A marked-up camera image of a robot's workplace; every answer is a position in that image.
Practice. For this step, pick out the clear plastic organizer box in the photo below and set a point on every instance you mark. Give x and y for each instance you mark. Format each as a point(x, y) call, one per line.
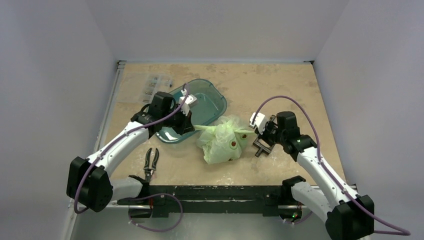
point(139, 87)

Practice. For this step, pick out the aluminium frame rail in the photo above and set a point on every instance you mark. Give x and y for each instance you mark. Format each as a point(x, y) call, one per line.
point(104, 126)

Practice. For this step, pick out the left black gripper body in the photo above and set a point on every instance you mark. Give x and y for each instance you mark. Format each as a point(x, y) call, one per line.
point(176, 121)

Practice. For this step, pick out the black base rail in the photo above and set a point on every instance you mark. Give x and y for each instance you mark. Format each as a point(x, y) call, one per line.
point(158, 201)

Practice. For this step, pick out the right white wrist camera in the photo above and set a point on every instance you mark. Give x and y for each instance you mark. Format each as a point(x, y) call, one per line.
point(258, 121)

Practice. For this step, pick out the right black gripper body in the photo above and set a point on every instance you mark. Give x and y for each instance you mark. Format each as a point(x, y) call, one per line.
point(263, 139)

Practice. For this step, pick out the teal plastic bin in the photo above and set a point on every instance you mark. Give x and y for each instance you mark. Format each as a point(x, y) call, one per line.
point(209, 105)

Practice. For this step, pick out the black handled pliers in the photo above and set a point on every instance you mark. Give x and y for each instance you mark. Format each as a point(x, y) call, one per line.
point(150, 165)

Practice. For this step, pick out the light green plastic bag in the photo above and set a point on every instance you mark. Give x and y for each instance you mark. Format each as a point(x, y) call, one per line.
point(224, 141)

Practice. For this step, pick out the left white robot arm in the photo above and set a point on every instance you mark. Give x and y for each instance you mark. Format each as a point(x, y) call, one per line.
point(88, 182)

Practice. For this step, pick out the black metal clamp tool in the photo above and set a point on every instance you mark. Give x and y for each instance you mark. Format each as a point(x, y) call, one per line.
point(262, 147)

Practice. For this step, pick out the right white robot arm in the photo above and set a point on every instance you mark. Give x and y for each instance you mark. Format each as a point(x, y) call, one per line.
point(339, 206)

